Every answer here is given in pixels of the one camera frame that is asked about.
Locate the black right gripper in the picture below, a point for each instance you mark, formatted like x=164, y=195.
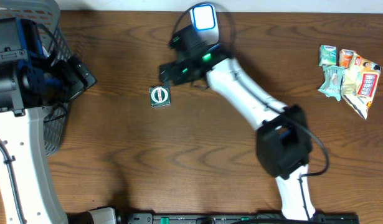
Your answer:
x=170, y=68

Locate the dark green snack pack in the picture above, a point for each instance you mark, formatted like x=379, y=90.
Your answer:
x=159, y=96

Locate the green Kleenex tissue pack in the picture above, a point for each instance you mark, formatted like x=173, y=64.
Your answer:
x=327, y=55

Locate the teal wet wipes pack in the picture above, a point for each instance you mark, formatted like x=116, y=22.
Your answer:
x=333, y=78

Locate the orange Kleenex tissue pack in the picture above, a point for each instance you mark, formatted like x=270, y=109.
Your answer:
x=345, y=56

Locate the yellow snack bag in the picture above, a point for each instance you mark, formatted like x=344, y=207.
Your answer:
x=360, y=84

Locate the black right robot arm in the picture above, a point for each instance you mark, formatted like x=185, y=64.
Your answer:
x=282, y=145

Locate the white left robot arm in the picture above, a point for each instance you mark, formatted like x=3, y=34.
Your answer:
x=32, y=86

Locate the white barcode scanner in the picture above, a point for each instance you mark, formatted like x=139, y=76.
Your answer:
x=204, y=20

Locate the grey plastic mesh basket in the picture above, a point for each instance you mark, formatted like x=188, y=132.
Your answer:
x=46, y=12

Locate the black mounting rail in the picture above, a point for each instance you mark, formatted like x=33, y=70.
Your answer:
x=114, y=215

